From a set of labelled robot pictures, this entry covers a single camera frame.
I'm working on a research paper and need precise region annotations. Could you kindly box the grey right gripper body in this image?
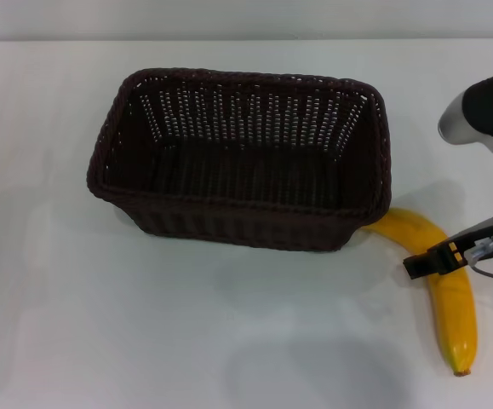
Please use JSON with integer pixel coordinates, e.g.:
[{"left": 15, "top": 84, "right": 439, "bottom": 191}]
[{"left": 444, "top": 211, "right": 493, "bottom": 268}]

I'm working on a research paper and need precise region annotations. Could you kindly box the dark brown woven basket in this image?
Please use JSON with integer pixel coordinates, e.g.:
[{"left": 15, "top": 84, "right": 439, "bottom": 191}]
[{"left": 86, "top": 66, "right": 394, "bottom": 252}]

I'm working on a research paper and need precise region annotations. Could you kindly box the yellow banana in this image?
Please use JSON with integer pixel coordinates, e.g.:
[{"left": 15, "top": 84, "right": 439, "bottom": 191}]
[{"left": 363, "top": 207, "right": 479, "bottom": 377}]

